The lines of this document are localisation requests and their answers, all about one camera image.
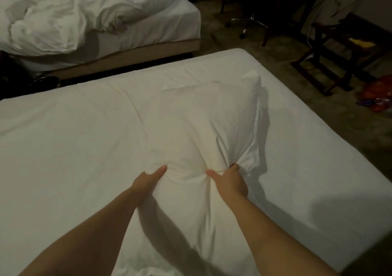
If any person's left hand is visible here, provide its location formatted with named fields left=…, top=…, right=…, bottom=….
left=130, top=165, right=168, bottom=207

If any person's right hand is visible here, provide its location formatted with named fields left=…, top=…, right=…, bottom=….
left=205, top=163, right=249, bottom=207

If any black office chair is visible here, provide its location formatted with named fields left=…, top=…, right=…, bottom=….
left=220, top=0, right=273, bottom=47

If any white duvet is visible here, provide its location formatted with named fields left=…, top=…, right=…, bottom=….
left=0, top=0, right=169, bottom=56

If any small yellow packet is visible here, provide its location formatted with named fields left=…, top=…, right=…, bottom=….
left=349, top=38, right=377, bottom=49

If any dark wooden luggage rack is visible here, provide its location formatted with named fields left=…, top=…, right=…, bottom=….
left=291, top=12, right=392, bottom=96

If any red plastic bag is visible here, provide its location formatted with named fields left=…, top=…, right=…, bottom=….
left=358, top=76, right=392, bottom=113

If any white pillow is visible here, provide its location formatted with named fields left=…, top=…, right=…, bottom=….
left=113, top=71, right=264, bottom=276

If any person's right forearm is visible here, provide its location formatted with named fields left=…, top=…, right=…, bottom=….
left=227, top=196, right=341, bottom=276

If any white bed sheet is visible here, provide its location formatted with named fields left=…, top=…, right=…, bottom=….
left=0, top=48, right=392, bottom=276

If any person's left forearm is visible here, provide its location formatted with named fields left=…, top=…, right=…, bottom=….
left=18, top=190, right=148, bottom=276

